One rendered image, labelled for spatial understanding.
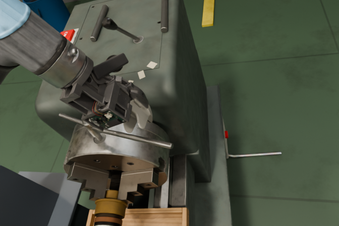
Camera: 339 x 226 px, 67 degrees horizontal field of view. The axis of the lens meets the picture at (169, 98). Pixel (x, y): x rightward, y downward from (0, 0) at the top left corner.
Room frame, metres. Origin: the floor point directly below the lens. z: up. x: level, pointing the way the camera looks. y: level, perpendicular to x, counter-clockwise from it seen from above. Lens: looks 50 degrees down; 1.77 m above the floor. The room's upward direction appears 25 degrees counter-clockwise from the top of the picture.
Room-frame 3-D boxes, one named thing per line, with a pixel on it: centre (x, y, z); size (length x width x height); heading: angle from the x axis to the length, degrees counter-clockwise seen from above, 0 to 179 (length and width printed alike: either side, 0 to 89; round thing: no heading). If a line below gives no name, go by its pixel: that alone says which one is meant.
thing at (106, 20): (0.67, 0.07, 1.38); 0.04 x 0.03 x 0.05; 158
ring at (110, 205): (0.30, 0.28, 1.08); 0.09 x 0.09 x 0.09; 68
